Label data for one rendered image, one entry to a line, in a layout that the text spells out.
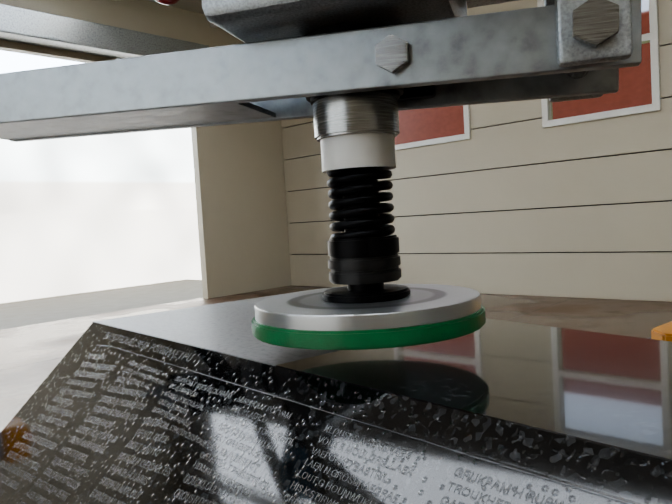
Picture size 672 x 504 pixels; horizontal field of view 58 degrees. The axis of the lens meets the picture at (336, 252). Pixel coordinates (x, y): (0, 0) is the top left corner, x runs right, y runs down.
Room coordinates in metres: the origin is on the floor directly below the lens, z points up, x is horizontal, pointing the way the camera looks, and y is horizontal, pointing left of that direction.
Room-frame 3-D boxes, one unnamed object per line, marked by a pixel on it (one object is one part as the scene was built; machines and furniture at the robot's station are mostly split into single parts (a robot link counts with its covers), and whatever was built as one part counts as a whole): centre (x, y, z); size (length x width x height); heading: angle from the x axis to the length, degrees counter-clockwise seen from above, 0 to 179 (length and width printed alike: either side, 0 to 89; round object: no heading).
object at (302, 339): (0.58, -0.03, 0.92); 0.22 x 0.22 x 0.04
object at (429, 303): (0.58, -0.03, 0.92); 0.21 x 0.21 x 0.01
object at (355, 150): (0.58, -0.03, 1.06); 0.07 x 0.07 x 0.04
